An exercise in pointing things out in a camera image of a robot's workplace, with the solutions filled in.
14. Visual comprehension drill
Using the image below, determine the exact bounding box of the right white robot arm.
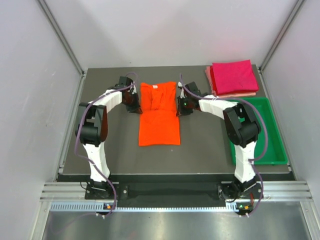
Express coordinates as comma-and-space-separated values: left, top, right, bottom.
176, 82, 261, 200

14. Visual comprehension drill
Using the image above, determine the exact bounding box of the aluminium frame post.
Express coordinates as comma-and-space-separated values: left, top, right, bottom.
258, 0, 306, 73
36, 0, 85, 76

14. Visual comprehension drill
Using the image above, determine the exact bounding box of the magenta folded t shirt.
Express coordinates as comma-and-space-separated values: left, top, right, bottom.
210, 59, 259, 95

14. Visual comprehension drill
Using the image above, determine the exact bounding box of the grey slotted cable duct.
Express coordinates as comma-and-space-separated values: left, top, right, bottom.
50, 201, 250, 213

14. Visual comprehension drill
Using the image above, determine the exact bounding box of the right aluminium frame post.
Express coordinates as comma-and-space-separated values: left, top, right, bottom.
258, 0, 306, 73

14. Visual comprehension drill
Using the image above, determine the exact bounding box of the pink folded t shirt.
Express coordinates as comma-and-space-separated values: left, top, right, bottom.
204, 66, 256, 98

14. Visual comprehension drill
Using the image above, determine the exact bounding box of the orange t shirt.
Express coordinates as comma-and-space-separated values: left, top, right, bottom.
138, 81, 181, 147

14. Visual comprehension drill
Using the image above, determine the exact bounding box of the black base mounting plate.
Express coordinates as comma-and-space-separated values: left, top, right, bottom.
85, 173, 263, 208

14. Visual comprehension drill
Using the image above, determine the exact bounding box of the left aluminium frame post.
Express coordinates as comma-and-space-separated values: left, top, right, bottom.
36, 0, 85, 76

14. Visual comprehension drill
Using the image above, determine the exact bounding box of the green plastic tray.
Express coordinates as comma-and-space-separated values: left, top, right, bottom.
224, 97, 288, 166

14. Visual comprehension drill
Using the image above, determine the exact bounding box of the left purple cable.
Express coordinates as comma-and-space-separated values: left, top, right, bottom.
74, 72, 139, 216

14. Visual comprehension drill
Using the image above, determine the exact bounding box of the red folded t shirt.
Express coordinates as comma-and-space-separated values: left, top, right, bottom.
209, 66, 218, 96

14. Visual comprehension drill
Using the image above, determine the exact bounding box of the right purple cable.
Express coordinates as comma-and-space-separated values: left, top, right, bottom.
178, 73, 269, 216

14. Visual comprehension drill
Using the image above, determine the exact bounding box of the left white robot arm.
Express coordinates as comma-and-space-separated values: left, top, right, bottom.
74, 75, 143, 199

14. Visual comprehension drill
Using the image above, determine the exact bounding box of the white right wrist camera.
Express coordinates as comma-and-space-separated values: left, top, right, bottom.
177, 81, 186, 99

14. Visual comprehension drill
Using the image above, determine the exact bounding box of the purple cable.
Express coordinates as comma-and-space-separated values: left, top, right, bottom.
74, 72, 139, 216
178, 73, 269, 216

